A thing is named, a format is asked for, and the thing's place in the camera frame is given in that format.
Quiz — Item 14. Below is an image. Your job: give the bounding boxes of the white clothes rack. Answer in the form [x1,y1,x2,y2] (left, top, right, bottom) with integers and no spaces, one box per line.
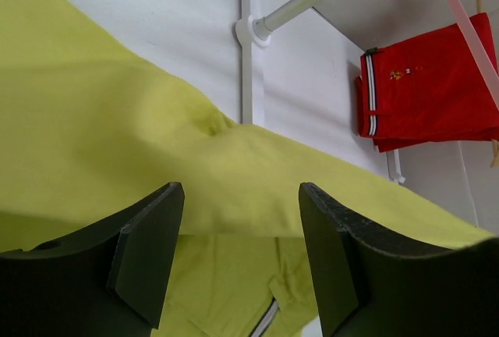
[235,0,404,184]

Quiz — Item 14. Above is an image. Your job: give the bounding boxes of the pink plastic hanger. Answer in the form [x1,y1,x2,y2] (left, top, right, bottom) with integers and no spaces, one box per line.
[446,0,498,107]

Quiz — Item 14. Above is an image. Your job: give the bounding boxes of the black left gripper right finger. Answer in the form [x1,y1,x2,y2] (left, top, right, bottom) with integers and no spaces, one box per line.
[299,183,498,336]

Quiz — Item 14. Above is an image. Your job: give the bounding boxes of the red shorts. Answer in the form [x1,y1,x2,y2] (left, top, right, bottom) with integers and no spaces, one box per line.
[355,24,498,152]

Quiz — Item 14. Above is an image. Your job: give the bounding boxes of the yellow-green trousers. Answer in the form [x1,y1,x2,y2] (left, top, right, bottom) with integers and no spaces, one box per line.
[1,0,490,336]

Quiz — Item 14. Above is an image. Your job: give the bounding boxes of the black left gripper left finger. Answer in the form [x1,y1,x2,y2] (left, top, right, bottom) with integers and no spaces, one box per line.
[1,183,184,336]

